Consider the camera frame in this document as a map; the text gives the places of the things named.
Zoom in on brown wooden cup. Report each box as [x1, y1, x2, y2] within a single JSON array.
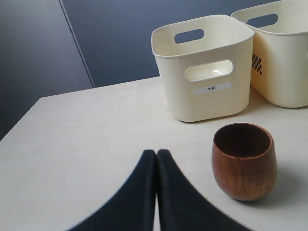
[[211, 123, 277, 202]]

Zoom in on cream storage bin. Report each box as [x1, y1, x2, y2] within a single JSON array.
[[231, 0, 308, 108], [151, 15, 255, 122]]

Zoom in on cream left storage bin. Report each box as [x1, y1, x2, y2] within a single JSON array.
[[151, 15, 255, 122]]

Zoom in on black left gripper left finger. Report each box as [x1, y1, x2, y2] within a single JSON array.
[[70, 150, 157, 231]]

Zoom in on cream middle storage bin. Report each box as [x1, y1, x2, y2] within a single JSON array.
[[231, 0, 308, 108]]

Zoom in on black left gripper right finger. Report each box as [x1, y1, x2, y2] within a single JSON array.
[[156, 149, 243, 231]]

